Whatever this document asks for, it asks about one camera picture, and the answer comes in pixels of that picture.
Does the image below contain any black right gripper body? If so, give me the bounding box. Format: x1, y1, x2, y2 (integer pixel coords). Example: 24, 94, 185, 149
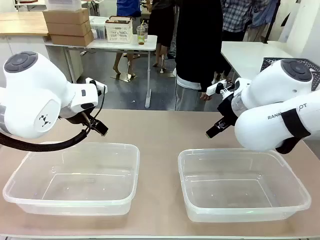
216, 93, 240, 127

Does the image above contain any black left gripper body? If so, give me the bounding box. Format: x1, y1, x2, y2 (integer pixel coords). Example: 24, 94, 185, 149
59, 109, 95, 126

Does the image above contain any clear plastic bin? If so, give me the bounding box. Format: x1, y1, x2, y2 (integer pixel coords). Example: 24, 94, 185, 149
177, 147, 312, 224
2, 141, 141, 217

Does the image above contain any person's left forearm black sleeve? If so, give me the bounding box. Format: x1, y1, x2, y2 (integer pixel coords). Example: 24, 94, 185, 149
198, 47, 233, 94

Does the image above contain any white plastic lattice basket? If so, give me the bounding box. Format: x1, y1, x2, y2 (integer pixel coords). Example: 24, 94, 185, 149
104, 15, 134, 44

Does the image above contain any person's left hand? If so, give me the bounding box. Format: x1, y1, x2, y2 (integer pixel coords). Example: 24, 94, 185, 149
199, 91, 213, 102

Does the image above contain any person in black sweater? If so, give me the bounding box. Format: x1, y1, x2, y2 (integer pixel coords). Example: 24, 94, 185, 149
174, 0, 233, 112

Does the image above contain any brown cardboard box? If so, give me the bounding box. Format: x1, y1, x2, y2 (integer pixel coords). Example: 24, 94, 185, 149
45, 20, 92, 36
42, 7, 91, 25
49, 30, 95, 48

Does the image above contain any white folding table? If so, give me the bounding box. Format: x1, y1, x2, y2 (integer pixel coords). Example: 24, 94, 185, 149
45, 34, 159, 110

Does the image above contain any clear plastic storage box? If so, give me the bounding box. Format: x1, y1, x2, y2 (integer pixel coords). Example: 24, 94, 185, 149
89, 15, 109, 41

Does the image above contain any bystander in plaid shirt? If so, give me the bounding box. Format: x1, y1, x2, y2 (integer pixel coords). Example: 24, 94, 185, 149
220, 0, 279, 43

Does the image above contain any plastic cup with straw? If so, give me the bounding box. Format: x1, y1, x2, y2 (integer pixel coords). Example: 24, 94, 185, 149
136, 20, 147, 46

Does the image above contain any bystander in dark clothes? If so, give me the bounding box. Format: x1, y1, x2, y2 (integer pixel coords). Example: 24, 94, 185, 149
147, 0, 178, 74

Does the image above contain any light wooden desk top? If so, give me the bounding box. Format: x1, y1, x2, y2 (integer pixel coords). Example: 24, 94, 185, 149
0, 11, 49, 37

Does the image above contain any white plastic crate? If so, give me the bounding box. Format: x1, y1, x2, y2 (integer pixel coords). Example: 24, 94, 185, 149
47, 0, 77, 11

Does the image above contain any bystander in blue shirt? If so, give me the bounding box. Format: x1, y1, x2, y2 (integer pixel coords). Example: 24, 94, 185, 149
112, 0, 143, 78

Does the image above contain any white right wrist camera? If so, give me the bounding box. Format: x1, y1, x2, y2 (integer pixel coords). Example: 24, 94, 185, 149
206, 79, 235, 97

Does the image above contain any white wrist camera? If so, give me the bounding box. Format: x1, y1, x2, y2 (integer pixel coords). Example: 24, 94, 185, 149
85, 77, 109, 95
206, 79, 235, 97

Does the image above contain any thin black cable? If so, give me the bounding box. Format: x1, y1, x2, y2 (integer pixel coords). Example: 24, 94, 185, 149
84, 85, 106, 132

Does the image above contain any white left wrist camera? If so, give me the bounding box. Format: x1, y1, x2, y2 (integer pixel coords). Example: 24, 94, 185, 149
85, 77, 109, 95

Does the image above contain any black braided left cable sleeve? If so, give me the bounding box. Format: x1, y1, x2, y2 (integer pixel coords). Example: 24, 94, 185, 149
0, 126, 91, 153

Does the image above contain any black braided cable sleeve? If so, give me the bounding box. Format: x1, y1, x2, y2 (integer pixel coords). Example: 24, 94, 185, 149
274, 108, 312, 155
0, 126, 91, 153

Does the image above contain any black braided right cable sleeve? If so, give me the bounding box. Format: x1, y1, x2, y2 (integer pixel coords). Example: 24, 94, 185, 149
274, 108, 312, 155

